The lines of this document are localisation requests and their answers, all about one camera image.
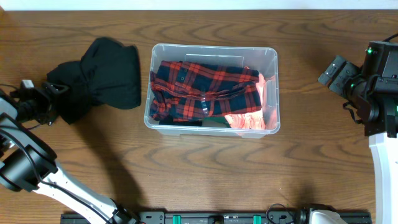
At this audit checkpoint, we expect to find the black hooded sweatshirt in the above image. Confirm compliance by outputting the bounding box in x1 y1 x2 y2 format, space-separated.
47 37 141 124

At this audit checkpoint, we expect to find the pink cloth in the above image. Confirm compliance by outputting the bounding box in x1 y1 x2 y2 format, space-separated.
224 73 266 129

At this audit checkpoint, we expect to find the red navy plaid shirt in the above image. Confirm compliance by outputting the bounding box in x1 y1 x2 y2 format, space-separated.
149 60 262 122

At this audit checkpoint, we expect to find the dark green cloth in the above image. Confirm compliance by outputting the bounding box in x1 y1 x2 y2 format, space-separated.
202 116 231 128

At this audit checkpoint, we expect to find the black cloth with tape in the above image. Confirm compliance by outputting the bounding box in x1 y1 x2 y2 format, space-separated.
159 116 202 127

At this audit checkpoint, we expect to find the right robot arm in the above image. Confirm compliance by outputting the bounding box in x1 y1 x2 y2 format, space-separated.
318 39 397 223

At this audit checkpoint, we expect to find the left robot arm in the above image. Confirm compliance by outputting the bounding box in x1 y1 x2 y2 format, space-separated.
1 80 139 223

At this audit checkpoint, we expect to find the clear plastic storage bin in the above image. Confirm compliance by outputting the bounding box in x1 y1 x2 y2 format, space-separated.
144 44 280 139

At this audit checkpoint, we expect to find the left black cable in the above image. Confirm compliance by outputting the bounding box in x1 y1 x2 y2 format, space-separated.
0 83 113 224

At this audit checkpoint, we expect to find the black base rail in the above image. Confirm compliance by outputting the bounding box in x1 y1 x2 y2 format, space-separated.
60 203 373 224

